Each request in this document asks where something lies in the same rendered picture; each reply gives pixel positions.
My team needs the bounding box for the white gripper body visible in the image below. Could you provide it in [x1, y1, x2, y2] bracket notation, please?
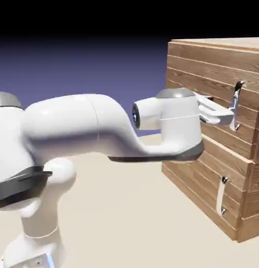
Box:
[197, 95, 235, 126]

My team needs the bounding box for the curved silver door handle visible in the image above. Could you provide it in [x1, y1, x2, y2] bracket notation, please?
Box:
[216, 175, 229, 216]
[229, 80, 247, 132]

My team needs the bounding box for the light wood cabinet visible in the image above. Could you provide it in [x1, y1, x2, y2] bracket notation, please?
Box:
[161, 37, 259, 243]

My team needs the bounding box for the wood cabinet door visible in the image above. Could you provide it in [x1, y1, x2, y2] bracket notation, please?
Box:
[161, 133, 254, 243]
[165, 41, 259, 160]

